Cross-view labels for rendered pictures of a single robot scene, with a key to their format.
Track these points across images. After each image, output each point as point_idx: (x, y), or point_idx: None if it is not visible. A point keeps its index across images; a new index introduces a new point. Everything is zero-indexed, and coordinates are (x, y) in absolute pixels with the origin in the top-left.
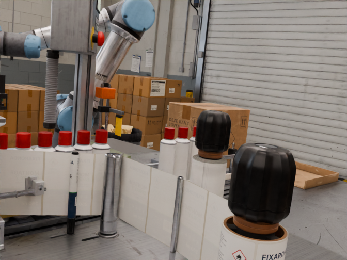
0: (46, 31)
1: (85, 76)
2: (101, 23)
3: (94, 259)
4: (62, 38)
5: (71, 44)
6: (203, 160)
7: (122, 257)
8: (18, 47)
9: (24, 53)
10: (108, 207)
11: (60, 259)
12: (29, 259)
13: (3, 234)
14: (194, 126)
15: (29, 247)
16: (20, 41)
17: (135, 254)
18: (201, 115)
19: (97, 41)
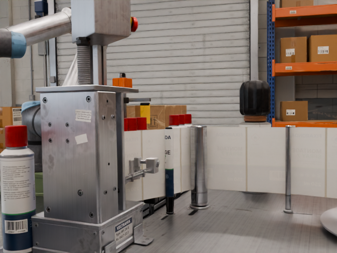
0: (14, 30)
1: (100, 68)
2: (68, 22)
3: (226, 221)
4: (106, 22)
5: (115, 27)
6: (258, 123)
7: (242, 215)
8: (5, 44)
9: (10, 51)
10: (203, 177)
11: (202, 228)
12: (179, 235)
13: (142, 218)
14: (183, 114)
15: (160, 229)
16: (7, 37)
17: (246, 211)
18: (248, 84)
19: (132, 25)
